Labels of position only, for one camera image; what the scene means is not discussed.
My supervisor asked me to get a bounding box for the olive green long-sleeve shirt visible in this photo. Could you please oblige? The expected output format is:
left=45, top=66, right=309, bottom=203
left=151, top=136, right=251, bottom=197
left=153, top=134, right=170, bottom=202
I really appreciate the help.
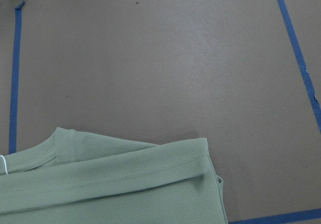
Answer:
left=1, top=128, right=228, bottom=223

